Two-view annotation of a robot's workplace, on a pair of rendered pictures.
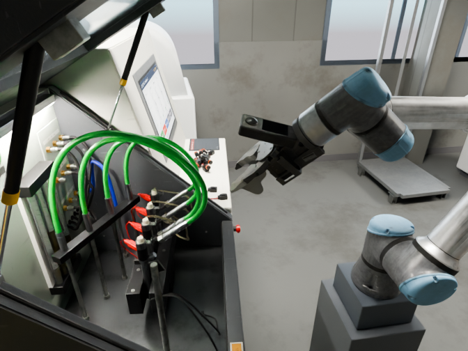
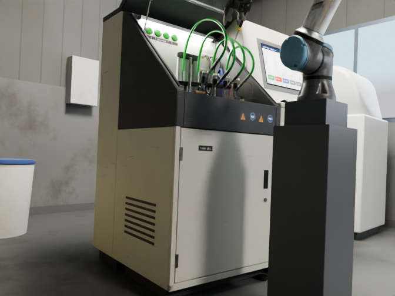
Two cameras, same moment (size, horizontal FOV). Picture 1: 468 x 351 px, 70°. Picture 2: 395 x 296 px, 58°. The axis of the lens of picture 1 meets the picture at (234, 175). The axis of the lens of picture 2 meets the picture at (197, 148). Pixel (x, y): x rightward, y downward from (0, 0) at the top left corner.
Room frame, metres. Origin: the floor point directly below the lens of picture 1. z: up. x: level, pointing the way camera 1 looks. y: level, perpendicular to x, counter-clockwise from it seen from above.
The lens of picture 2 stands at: (-0.44, -1.37, 0.68)
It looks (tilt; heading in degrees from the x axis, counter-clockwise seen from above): 1 degrees up; 55
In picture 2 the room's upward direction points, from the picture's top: 2 degrees clockwise
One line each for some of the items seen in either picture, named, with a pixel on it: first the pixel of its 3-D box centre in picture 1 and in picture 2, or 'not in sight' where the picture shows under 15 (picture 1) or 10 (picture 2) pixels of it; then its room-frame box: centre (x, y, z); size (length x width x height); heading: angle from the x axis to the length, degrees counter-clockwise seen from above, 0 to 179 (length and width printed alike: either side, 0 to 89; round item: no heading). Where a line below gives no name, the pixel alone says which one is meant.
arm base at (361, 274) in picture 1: (379, 268); (316, 90); (0.76, -0.45, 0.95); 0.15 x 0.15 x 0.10
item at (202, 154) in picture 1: (203, 157); not in sight; (1.43, 0.14, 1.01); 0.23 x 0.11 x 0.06; 3
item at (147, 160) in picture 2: not in sight; (195, 203); (0.69, 0.28, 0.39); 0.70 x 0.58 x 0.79; 3
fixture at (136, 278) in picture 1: (156, 268); not in sight; (0.81, 0.25, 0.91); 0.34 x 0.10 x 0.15; 3
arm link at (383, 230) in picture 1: (388, 239); (317, 61); (0.76, -0.45, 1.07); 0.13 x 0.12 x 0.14; 9
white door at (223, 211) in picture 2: not in sight; (230, 201); (0.70, -0.01, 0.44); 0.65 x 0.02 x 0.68; 3
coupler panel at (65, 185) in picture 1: (65, 172); (207, 72); (0.91, 0.52, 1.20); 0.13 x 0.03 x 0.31; 3
